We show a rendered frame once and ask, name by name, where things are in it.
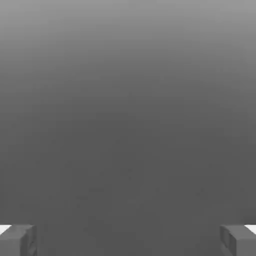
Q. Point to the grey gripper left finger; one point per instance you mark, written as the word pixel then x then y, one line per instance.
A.
pixel 16 242

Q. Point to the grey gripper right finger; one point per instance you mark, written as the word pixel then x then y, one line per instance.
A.
pixel 240 242

